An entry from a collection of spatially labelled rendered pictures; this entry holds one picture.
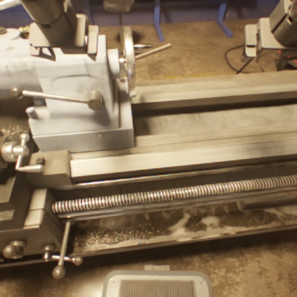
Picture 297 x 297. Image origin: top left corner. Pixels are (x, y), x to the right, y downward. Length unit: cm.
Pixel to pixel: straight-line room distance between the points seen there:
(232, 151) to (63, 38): 65
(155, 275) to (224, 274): 49
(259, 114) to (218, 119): 22
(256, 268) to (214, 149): 97
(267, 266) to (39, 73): 155
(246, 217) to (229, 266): 43
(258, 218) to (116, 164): 80
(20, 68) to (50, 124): 18
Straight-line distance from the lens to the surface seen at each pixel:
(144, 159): 80
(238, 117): 120
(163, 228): 115
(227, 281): 157
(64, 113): 77
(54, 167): 80
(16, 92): 72
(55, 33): 49
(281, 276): 170
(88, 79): 72
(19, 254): 94
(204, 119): 114
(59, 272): 87
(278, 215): 134
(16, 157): 71
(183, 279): 125
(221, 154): 86
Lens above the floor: 148
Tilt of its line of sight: 51 degrees down
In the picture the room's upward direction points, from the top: straight up
